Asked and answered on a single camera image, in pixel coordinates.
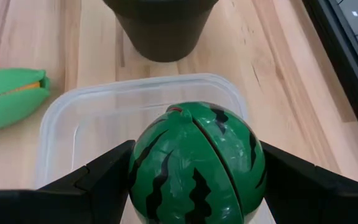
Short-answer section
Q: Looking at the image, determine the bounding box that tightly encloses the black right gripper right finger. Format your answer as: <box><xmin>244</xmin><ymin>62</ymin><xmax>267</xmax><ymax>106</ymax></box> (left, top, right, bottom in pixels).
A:
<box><xmin>259</xmin><ymin>140</ymin><xmax>358</xmax><ymax>224</ymax></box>

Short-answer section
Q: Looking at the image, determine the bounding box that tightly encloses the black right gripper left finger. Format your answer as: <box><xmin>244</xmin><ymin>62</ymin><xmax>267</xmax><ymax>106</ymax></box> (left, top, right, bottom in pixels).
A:
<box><xmin>0</xmin><ymin>139</ymin><xmax>136</xmax><ymax>224</ymax></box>

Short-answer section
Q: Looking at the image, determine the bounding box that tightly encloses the striped green toy watermelon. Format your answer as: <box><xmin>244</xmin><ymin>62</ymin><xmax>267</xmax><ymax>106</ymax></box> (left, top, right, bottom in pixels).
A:
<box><xmin>127</xmin><ymin>101</ymin><xmax>267</xmax><ymax>224</ymax></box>

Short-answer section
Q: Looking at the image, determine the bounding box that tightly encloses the green toy corn yellow tip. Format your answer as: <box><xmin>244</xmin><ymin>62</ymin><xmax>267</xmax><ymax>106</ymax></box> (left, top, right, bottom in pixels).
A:
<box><xmin>0</xmin><ymin>67</ymin><xmax>51</xmax><ymax>133</ymax></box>

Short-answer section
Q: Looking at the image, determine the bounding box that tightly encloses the clear plastic food container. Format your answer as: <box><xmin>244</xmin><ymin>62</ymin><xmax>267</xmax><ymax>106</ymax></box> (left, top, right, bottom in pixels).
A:
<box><xmin>35</xmin><ymin>73</ymin><xmax>276</xmax><ymax>224</ymax></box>

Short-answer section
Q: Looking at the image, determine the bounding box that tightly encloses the potted green plant black pot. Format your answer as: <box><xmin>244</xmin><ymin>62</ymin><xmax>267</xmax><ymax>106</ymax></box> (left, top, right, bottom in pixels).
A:
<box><xmin>102</xmin><ymin>0</ymin><xmax>219</xmax><ymax>63</ymax></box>

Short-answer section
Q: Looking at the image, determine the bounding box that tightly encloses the black metal table frame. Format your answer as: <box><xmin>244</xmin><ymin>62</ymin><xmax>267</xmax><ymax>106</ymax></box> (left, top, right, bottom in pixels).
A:
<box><xmin>301</xmin><ymin>0</ymin><xmax>358</xmax><ymax>162</ymax></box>

